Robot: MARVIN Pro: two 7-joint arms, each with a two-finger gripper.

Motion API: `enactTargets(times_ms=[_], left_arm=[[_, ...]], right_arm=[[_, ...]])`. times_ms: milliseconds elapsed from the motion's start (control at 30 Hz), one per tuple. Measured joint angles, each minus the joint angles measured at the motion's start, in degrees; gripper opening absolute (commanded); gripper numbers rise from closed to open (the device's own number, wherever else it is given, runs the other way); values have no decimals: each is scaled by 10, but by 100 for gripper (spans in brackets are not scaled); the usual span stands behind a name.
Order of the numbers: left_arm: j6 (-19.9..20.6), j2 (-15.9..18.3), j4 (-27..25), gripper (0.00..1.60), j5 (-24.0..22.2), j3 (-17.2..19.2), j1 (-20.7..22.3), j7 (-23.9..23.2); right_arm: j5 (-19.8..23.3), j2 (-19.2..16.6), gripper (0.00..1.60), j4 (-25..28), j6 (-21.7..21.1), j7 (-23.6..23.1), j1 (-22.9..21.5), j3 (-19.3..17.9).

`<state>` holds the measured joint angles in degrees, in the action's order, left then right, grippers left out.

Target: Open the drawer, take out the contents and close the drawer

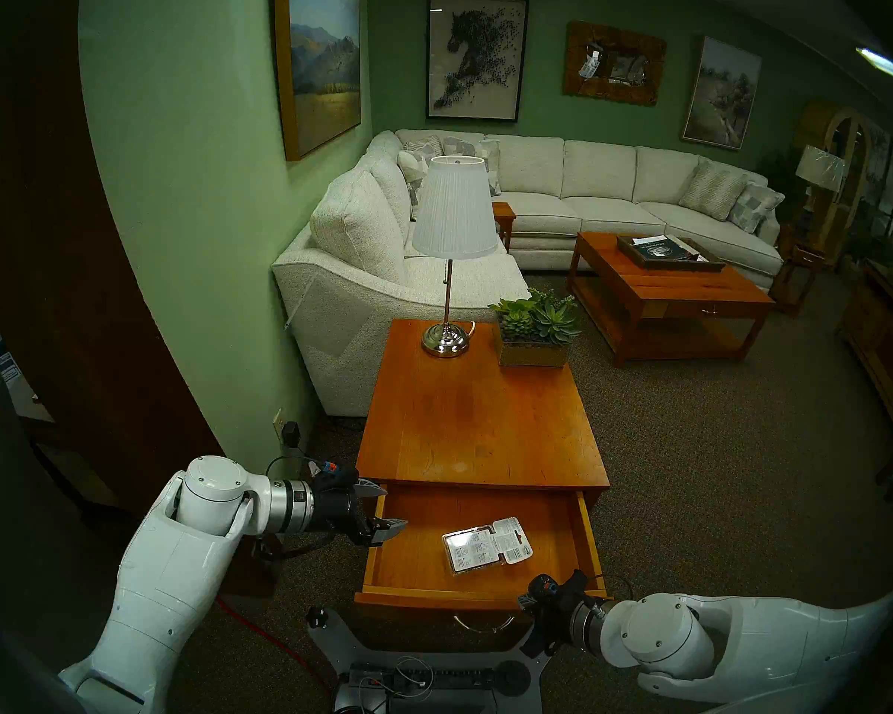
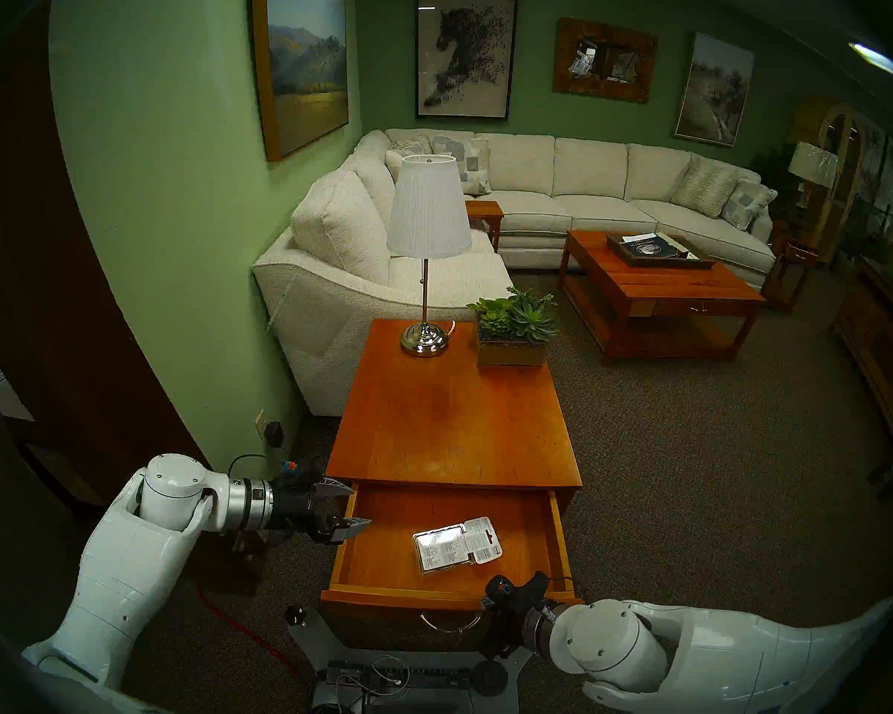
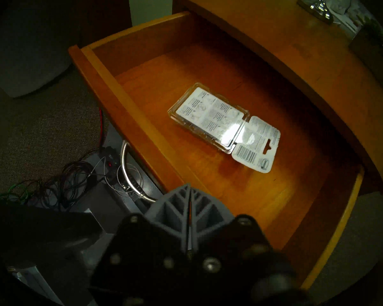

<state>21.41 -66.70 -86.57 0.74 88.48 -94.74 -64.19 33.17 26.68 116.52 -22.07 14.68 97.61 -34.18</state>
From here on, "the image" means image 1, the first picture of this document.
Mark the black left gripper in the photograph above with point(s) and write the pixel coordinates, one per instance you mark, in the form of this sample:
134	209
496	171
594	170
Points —
338	508

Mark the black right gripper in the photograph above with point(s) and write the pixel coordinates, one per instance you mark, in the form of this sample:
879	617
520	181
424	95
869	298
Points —
554	623

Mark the wooden end table drawer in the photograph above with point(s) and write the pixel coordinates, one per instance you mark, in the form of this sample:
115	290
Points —
417	556

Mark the clear plastic blister pack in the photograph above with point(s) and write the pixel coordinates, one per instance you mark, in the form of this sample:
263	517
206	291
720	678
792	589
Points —
484	545

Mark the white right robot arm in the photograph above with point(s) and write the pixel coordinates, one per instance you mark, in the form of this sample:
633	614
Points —
751	638

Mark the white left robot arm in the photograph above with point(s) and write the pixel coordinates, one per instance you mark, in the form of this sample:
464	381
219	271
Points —
164	586

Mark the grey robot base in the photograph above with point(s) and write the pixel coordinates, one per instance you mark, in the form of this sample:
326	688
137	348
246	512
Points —
342	649

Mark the black power strip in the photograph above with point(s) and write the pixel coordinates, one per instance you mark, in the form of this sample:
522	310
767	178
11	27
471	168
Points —
454	677

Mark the black power adapter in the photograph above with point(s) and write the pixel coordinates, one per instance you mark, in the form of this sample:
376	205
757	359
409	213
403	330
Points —
292	433

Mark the orange wooden end table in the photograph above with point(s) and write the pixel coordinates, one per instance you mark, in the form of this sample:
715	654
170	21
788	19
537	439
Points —
476	407

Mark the succulent planter box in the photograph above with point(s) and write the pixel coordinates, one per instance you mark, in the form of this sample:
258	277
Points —
536	326

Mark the white shade chrome table lamp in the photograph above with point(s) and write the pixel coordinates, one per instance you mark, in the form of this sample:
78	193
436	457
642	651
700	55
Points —
454	207

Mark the small wooden side table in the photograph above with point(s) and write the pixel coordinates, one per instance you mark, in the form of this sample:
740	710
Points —
800	262
503	218

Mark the wooden coffee table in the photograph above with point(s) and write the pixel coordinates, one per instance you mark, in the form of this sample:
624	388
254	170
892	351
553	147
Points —
677	288

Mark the beige striped throw pillow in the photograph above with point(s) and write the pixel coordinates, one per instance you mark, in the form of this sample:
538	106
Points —
713	190
423	149

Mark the grey patterned throw pillow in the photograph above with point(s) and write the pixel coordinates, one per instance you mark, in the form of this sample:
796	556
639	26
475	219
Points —
755	208
484	158

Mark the dark hardcover book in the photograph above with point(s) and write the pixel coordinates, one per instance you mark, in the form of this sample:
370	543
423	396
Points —
666	250

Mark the dark wooden serving tray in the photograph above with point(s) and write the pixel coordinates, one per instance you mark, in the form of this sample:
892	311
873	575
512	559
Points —
707	262

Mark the cream sectional sofa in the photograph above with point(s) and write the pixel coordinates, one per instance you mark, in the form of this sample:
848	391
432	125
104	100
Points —
603	177

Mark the labelled cardboard box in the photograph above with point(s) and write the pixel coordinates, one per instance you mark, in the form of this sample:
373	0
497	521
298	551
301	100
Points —
4	369

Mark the wooden sideboard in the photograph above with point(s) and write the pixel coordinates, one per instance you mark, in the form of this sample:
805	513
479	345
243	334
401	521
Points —
882	341

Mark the framed mountain landscape painting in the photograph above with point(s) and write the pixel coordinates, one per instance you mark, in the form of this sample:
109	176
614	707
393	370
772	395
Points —
324	58

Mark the black framed horse artwork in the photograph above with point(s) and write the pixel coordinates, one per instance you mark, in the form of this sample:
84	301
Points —
476	58

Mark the rustic wood framed mirror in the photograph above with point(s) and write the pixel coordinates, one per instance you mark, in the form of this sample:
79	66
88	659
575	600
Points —
577	73

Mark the dark green floor plant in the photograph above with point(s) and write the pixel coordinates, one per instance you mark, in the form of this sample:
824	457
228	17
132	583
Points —
781	181

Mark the wrapped shade table lamp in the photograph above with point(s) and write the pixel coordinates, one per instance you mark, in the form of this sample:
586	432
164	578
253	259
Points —
818	166

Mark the framed tree landscape painting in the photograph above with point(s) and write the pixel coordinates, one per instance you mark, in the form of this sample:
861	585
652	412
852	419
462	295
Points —
722	95

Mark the arched wooden cabinet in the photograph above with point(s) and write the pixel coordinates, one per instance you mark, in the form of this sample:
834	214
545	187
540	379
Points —
859	169

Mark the fluorescent ceiling light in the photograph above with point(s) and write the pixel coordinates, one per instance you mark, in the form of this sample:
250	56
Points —
882	64

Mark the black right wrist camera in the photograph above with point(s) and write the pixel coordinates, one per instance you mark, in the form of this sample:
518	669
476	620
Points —
545	587

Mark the beige wall outlet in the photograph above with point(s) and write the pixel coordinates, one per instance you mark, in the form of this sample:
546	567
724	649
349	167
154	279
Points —
277	425

